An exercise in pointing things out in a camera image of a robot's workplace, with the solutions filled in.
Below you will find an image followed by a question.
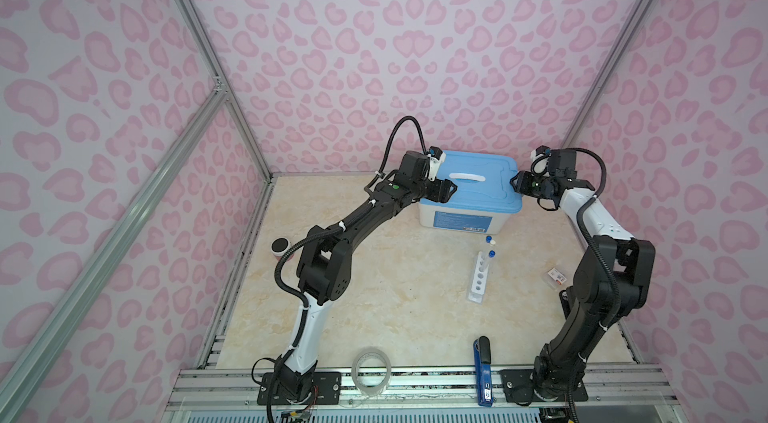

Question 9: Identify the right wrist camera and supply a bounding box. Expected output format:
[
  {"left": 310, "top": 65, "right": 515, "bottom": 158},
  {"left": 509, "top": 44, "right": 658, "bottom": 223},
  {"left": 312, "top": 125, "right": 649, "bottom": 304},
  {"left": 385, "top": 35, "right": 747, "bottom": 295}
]
[{"left": 530, "top": 145, "right": 551, "bottom": 175}]

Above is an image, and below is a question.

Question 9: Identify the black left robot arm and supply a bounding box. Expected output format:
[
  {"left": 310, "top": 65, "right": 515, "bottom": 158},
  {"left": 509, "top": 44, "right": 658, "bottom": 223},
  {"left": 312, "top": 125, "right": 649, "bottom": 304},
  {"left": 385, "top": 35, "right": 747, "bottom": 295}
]
[{"left": 258, "top": 115, "right": 458, "bottom": 406}]

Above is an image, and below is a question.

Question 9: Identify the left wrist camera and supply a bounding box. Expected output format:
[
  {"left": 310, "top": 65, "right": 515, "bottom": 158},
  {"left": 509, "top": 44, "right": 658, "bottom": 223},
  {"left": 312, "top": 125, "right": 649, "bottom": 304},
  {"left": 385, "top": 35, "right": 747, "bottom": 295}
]
[{"left": 427, "top": 146, "right": 446, "bottom": 181}]

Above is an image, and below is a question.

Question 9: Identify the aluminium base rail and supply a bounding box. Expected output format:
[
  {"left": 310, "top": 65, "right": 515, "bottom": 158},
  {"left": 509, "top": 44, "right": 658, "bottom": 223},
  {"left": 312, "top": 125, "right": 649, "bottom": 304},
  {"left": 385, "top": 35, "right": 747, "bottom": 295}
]
[{"left": 161, "top": 363, "right": 686, "bottom": 422}]

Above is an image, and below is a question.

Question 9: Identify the white plastic storage box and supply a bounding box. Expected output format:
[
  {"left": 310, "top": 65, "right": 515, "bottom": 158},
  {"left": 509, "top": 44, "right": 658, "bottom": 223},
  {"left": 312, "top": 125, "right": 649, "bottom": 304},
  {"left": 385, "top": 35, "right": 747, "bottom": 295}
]
[{"left": 419, "top": 205, "right": 511, "bottom": 235}]

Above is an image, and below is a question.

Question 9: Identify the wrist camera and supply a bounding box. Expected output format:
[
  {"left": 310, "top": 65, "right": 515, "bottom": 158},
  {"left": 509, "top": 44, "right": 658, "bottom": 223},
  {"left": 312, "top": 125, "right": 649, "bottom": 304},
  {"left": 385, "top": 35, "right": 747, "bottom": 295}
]
[
  {"left": 530, "top": 145, "right": 551, "bottom": 175},
  {"left": 427, "top": 146, "right": 446, "bottom": 181}
]

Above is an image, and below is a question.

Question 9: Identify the clear tape roll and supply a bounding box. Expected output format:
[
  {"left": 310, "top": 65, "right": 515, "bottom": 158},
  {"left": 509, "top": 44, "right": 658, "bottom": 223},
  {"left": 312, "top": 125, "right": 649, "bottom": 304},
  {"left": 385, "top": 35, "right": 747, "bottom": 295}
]
[{"left": 351, "top": 347, "right": 393, "bottom": 397}]

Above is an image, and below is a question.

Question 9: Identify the blue black stapler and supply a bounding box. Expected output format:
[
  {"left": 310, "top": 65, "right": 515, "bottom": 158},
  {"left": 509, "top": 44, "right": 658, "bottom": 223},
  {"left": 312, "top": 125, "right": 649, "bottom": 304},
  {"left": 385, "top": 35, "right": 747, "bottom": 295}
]
[{"left": 473, "top": 335, "right": 494, "bottom": 407}]

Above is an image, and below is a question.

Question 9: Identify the blue plastic box lid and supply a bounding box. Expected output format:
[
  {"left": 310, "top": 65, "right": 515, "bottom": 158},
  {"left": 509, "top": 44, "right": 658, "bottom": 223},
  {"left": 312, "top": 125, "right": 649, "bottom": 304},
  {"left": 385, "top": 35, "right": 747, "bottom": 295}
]
[{"left": 420, "top": 151, "right": 522, "bottom": 214}]

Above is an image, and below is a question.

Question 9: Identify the white test tube rack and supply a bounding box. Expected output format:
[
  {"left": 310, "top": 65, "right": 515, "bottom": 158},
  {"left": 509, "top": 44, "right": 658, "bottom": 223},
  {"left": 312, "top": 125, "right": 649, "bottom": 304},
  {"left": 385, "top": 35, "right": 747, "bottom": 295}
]
[{"left": 467, "top": 251, "right": 492, "bottom": 304}]

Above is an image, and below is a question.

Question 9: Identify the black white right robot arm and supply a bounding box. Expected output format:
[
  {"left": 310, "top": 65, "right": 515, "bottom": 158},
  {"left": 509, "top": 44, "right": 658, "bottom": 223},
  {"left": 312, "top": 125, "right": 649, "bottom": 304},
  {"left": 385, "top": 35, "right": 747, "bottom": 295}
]
[{"left": 505, "top": 146, "right": 656, "bottom": 406}]

